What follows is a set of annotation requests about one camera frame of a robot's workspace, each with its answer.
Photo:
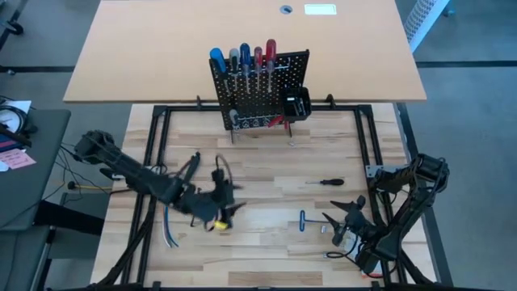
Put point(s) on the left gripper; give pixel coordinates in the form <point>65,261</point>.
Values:
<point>202,206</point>

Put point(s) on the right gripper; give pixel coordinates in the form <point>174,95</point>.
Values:
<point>359,226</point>

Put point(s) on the small red clear screwdriver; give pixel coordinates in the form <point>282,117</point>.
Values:
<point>258,56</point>

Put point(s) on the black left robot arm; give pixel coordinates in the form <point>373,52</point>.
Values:
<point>133,169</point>

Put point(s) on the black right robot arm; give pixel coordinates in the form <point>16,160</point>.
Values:
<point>398,226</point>

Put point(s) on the small black screwdriver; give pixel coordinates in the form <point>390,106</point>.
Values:
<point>333,182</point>

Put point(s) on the silver mounting plate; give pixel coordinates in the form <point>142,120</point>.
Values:
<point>371,171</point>

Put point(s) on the black plastic bin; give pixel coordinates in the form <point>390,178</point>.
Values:
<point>287,111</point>

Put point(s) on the black metal pegboard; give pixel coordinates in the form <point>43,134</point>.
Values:
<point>291,72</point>

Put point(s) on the large beige table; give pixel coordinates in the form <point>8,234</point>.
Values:
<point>141,48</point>

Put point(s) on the grey desk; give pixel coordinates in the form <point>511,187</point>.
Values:
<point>36,182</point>

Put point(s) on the white rectangular plate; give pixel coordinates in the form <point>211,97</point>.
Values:
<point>320,9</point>

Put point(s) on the white perforated panel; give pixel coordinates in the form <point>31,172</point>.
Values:
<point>424,18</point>

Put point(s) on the pink paper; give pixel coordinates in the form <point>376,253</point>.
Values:
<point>16,158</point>

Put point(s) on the white paper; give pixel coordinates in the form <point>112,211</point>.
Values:
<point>18,106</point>

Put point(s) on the black caster wheel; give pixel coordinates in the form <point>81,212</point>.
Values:
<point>16,27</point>

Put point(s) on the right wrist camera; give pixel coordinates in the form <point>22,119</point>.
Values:
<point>338,238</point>

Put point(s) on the black aluminium frame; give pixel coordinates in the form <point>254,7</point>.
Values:
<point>182,108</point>

